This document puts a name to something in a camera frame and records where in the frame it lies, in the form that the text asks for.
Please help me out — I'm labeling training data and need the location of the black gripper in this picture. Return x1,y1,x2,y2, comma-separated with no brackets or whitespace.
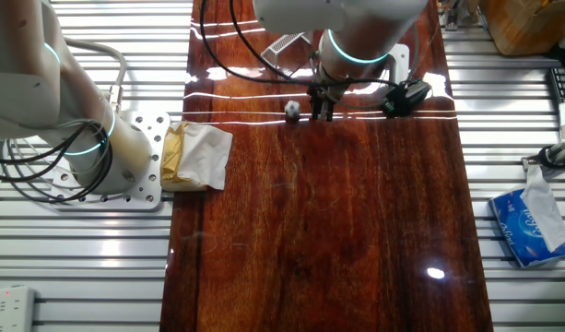
308,80,346,123

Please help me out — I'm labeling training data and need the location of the white mesh toy goal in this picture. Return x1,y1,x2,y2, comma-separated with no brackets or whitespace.
260,30,313,68

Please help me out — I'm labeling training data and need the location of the green folding hex key set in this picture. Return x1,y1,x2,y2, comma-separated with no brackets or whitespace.
401,80,433,110

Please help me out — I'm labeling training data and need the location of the glossy red-brown wooden board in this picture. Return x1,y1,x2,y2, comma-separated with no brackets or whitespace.
159,0,494,332

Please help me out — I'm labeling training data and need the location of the crumpled white paper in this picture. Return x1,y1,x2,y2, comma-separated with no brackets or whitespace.
160,121,234,193

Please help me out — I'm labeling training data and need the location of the brown cardboard box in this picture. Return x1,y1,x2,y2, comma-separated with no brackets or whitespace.
477,0,565,57

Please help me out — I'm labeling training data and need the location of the blue tissue pack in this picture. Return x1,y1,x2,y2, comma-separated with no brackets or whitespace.
488,164,565,269

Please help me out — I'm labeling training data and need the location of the white power strip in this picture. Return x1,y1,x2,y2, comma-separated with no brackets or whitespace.
0,285,37,332

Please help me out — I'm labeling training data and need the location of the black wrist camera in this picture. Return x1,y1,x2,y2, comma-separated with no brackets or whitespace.
381,82,424,118

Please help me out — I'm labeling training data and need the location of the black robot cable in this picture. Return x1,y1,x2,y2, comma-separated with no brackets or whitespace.
229,0,401,89
198,0,320,87

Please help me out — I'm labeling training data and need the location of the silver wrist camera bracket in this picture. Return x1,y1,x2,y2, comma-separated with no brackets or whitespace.
385,43,411,87

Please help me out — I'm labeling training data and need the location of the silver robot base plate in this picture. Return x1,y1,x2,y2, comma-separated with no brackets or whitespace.
51,110,171,211

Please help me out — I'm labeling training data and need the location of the grey base cable with connector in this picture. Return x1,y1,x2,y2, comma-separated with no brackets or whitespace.
64,38,128,114

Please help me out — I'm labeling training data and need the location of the black base cable bundle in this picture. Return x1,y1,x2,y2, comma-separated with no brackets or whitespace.
0,117,113,207

